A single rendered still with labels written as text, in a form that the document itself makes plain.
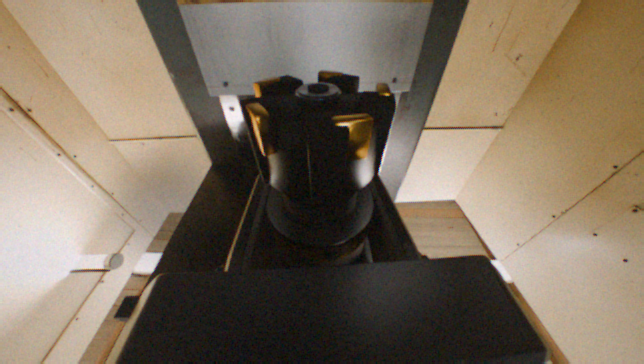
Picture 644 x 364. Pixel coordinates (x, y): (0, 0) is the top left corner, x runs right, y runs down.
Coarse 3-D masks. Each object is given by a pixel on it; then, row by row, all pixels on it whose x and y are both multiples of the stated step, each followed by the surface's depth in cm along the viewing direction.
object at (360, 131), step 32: (256, 96) 7; (288, 96) 6; (320, 96) 5; (352, 96) 6; (384, 96) 6; (256, 128) 5; (288, 128) 5; (320, 128) 4; (352, 128) 4; (384, 128) 6; (256, 160) 7; (288, 160) 5; (320, 160) 5; (352, 160) 5; (288, 192) 6; (320, 192) 6; (352, 192) 6
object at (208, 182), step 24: (216, 168) 59; (240, 168) 59; (216, 192) 52; (240, 192) 52; (192, 216) 46; (216, 216) 46; (240, 216) 46; (192, 240) 41; (216, 240) 41; (168, 264) 37; (192, 264) 37; (216, 264) 37; (144, 288) 34
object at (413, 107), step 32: (160, 0) 36; (448, 0) 39; (160, 32) 40; (448, 32) 43; (192, 64) 44; (192, 96) 49; (224, 96) 46; (416, 96) 53; (224, 128) 56; (416, 128) 59; (224, 160) 63; (384, 160) 67
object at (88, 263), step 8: (64, 256) 69; (72, 256) 69; (80, 256) 69; (88, 256) 69; (96, 256) 69; (104, 256) 69; (112, 256) 69; (120, 256) 72; (48, 264) 67; (56, 264) 67; (64, 264) 67; (72, 264) 67; (80, 264) 67; (88, 264) 68; (96, 264) 68; (104, 264) 67; (112, 264) 68; (120, 264) 71; (72, 272) 73; (80, 272) 73
